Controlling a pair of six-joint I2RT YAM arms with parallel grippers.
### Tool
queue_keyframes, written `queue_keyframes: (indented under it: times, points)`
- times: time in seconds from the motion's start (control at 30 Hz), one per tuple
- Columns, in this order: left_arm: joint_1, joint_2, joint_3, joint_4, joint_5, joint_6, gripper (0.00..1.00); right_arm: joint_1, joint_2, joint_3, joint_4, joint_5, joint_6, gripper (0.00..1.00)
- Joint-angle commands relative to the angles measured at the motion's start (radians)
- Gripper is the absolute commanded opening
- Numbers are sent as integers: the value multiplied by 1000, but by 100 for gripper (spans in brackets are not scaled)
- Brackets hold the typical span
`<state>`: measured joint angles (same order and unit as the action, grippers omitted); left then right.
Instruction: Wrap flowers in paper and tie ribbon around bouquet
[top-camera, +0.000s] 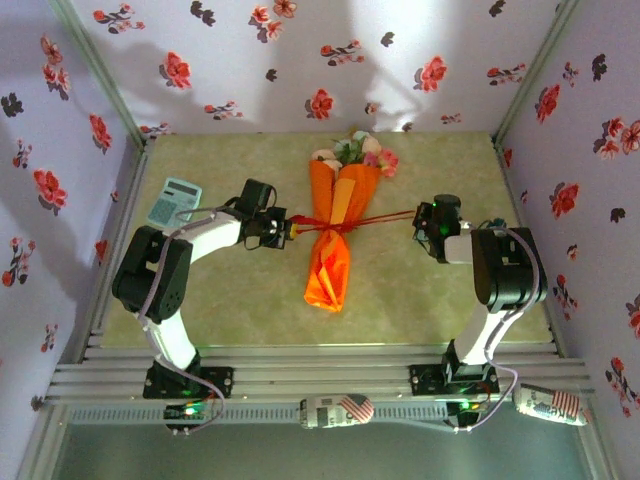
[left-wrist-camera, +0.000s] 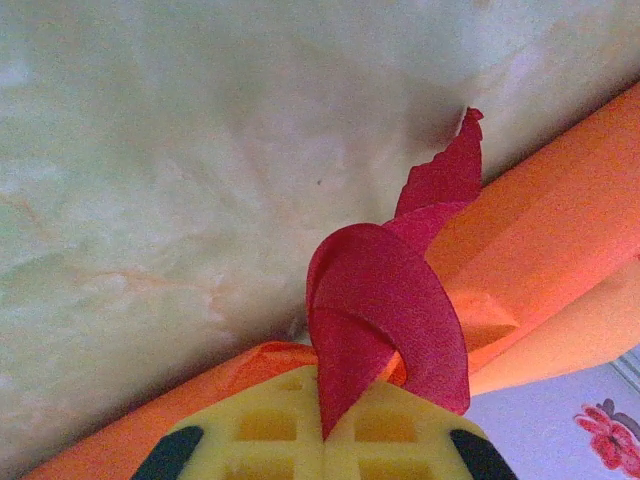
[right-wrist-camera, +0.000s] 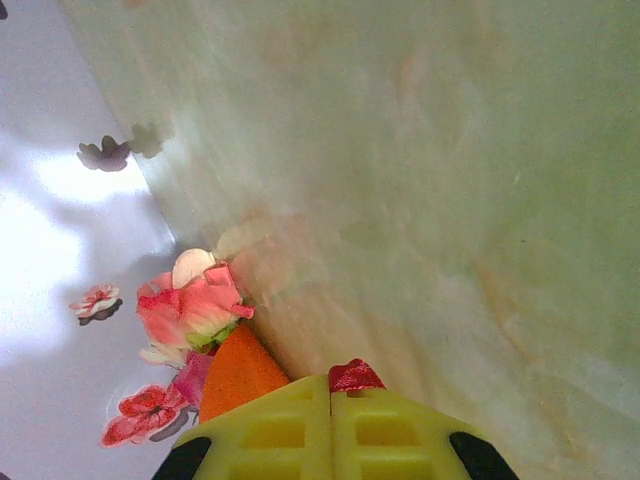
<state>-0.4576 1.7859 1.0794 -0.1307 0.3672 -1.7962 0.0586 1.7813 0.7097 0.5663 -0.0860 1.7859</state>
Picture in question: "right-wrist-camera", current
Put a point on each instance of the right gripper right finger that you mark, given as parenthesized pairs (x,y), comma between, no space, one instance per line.
(390,440)

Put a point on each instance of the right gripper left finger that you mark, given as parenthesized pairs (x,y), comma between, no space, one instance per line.
(280,440)

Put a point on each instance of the red ribbon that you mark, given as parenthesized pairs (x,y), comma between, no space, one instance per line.
(357,375)

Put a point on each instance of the orange wrapping paper sheet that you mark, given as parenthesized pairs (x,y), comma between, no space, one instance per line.
(240,375)

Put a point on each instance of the fake flower large pink bloom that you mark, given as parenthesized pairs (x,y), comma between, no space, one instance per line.
(195,310)

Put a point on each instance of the fake flower pink bud cream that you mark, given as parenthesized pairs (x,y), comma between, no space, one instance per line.
(192,265)

